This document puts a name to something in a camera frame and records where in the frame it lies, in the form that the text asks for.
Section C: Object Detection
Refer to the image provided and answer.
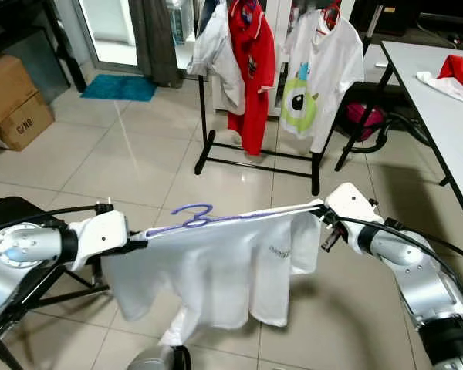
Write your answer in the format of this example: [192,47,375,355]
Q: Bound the grey table black legs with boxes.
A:
[336,40,463,240]

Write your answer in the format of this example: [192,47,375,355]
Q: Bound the white folded shirt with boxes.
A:
[415,69,463,109]

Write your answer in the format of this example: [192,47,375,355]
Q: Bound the black hose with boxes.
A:
[374,108,452,153]

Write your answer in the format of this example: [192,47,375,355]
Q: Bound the white monster print shirt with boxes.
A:
[279,6,367,155]

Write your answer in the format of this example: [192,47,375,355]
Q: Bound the teal floor mat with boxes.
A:
[81,73,157,103]

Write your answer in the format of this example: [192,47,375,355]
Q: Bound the purple plastic clothes hanger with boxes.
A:
[143,202,329,240]

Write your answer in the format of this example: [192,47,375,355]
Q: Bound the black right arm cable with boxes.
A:
[336,216,463,313]

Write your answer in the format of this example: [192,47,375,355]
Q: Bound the red clothes hanger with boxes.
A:
[320,0,344,35]

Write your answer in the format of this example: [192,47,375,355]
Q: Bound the dark shelf unit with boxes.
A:
[0,0,78,86]

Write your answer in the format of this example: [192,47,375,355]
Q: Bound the white framed glass door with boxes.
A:
[58,0,144,74]

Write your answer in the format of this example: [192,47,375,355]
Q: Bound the small printed cardboard box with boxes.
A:
[0,92,56,153]

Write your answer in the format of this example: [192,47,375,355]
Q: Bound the white hanging jacket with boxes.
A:
[188,0,248,116]

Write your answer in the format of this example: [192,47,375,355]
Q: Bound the grey curtain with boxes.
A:
[127,0,184,88]

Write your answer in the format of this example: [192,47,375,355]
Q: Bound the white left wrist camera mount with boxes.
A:
[66,210,130,269]

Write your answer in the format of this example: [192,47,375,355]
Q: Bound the red polo shirt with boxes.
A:
[226,0,280,157]

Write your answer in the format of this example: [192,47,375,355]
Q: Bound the black metal clothes rack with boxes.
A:
[194,0,323,197]

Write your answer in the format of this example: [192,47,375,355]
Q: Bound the large cardboard box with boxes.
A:
[0,54,41,136]

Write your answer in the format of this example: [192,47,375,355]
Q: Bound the white t-shirt small print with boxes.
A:
[100,207,321,346]

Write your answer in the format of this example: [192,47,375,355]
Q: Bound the black folding chair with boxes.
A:
[0,196,113,370]

